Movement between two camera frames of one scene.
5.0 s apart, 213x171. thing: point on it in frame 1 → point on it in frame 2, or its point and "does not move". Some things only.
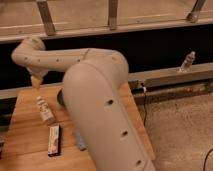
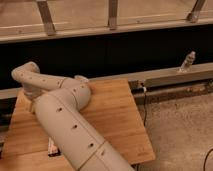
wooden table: x=26 y=142 does not move
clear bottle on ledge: x=187 y=64 does not move
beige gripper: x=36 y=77 → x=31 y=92
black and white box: x=54 y=140 does not move
